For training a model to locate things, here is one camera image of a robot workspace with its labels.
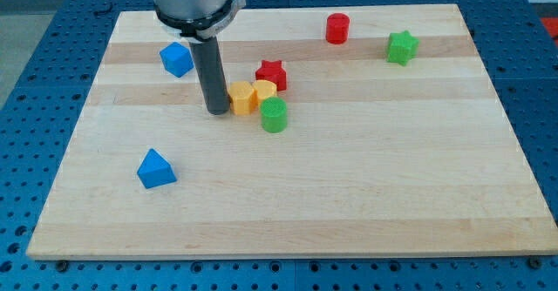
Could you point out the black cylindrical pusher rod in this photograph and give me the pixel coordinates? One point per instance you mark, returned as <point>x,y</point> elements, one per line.
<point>207,61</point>

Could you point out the blue triangle block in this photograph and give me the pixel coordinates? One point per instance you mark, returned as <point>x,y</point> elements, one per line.
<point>154,170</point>

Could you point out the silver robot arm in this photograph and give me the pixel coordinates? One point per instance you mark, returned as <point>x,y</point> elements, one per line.
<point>199,22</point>

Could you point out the blue cube block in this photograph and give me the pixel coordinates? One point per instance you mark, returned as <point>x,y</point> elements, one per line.
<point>177,59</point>

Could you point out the yellow hexagon block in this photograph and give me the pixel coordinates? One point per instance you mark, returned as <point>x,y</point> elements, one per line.
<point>243,98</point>

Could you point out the yellow round block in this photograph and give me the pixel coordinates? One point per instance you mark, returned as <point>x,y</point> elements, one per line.
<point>264,89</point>

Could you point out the red star block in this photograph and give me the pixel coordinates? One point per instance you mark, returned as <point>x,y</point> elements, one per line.
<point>273,72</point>

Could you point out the green cylinder block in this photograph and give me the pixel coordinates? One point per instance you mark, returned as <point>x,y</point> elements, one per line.
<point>274,114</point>

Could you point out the red cylinder block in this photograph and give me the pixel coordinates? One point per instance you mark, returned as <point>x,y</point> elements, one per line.
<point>337,28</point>

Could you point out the wooden board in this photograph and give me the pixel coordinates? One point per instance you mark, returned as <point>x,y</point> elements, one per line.
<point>377,160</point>

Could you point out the green star block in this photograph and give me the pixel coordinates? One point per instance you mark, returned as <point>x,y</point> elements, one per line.
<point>401,48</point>

